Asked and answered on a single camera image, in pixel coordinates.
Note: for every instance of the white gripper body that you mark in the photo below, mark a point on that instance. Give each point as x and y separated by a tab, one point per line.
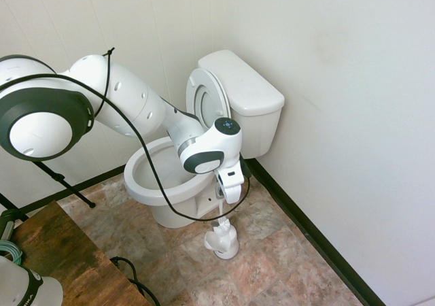
232	183

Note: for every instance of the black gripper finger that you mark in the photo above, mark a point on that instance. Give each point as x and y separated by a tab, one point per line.
218	190
222	194

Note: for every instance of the white toilet brush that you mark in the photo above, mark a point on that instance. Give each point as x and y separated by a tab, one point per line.
221	226

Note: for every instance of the white toilet bowl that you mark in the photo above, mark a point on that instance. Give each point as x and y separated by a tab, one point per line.
176	211

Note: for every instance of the white toilet brush holder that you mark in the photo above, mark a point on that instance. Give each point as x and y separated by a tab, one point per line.
226	248

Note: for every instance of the white toilet tank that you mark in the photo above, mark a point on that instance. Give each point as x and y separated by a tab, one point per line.
258	132

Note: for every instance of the white toilet tank lid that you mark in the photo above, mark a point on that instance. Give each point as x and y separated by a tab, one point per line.
244	81

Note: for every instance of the black baseboard strip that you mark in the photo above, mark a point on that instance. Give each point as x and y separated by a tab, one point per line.
306	225
112	172

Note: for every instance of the dark wooden table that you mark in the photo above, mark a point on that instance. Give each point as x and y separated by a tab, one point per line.
74	251

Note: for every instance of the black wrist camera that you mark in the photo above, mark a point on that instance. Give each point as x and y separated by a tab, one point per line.
245	170

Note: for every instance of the black camera tripod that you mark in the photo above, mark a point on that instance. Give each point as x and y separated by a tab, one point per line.
60	177

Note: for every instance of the dark green cylindrical post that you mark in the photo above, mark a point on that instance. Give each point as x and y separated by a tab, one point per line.
6	226

